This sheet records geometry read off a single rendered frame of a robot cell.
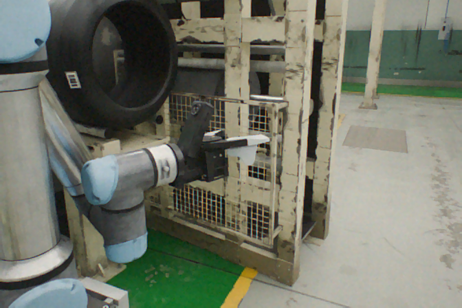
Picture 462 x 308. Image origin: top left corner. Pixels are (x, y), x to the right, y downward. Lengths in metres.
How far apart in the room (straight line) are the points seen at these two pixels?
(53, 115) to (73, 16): 0.73
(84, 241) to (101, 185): 1.45
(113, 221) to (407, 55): 9.96
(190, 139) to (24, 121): 0.29
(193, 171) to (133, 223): 0.15
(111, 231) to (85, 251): 1.42
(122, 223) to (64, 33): 0.85
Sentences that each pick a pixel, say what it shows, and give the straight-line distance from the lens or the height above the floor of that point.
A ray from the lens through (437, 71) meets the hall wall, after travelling 10.43.
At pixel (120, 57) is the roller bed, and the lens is 2.09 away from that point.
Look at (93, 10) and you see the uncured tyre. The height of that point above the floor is 1.36.
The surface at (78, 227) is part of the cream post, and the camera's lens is 2.02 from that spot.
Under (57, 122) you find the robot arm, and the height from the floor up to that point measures 1.13.
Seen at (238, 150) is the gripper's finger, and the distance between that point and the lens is 0.70.
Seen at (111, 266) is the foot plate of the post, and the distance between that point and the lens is 2.22.
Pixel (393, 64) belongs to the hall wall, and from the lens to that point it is 10.35.
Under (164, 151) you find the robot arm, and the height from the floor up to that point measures 1.07.
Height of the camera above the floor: 1.28
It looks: 15 degrees down
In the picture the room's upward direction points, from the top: straight up
